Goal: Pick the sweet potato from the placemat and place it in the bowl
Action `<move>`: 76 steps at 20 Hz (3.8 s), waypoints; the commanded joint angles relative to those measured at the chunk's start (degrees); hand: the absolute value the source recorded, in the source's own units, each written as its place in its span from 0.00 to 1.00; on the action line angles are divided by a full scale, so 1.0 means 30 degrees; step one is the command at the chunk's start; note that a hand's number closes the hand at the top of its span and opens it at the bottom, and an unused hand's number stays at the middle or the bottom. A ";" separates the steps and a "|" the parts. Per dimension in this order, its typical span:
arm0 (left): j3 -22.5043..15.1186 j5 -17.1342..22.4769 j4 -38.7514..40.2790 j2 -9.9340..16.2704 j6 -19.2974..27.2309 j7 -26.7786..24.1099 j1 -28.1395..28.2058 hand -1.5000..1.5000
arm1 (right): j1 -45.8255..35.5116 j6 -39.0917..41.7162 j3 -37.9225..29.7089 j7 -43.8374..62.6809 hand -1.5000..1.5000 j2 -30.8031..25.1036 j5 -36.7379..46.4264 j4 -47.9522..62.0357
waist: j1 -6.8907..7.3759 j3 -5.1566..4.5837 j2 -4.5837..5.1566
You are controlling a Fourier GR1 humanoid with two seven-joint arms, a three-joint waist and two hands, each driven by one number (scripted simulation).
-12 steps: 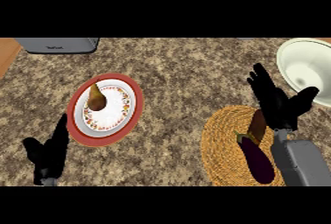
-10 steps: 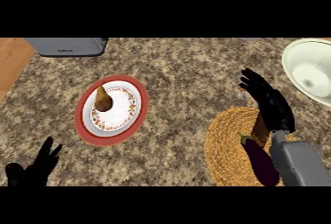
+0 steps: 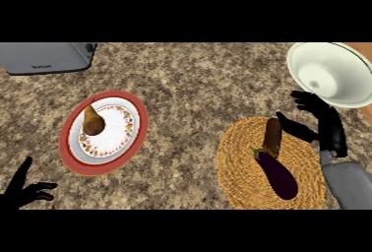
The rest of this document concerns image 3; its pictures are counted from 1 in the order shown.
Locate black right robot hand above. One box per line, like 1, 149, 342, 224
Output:
274, 90, 349, 158

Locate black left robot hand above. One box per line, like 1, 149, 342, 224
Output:
0, 156, 58, 211

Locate white bowl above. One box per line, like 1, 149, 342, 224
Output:
284, 42, 372, 109

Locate woven yellow placemat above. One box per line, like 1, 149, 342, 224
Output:
213, 116, 327, 211

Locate red round placemat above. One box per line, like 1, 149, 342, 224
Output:
55, 90, 148, 177

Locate brown wooden board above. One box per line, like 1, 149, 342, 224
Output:
340, 42, 372, 126

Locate purple eggplant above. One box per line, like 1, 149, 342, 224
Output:
247, 147, 299, 201

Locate brown pear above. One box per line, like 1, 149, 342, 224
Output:
81, 103, 107, 137

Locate white floral plate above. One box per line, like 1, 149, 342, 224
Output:
66, 96, 141, 165

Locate grey toaster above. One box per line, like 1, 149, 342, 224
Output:
0, 42, 98, 76

